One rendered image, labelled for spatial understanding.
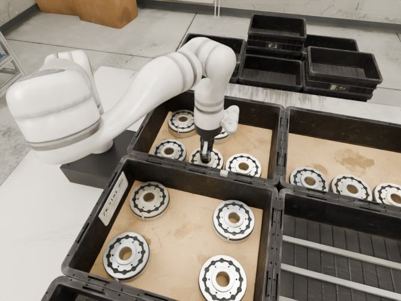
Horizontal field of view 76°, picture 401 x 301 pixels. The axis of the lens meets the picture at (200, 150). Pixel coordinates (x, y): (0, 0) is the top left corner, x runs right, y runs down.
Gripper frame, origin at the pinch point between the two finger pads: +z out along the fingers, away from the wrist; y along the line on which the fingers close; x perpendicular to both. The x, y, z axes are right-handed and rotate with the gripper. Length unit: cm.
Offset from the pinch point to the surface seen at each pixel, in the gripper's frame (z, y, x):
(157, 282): 2.4, 36.0, -5.4
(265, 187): -7.6, 13.6, 15.8
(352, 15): 71, -286, 126
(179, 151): -0.8, 1.3, -8.2
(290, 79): 47, -113, 42
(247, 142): 2.4, -8.6, 11.7
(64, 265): -7.6, 38.0, -22.2
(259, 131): 2.4, -14.4, 15.3
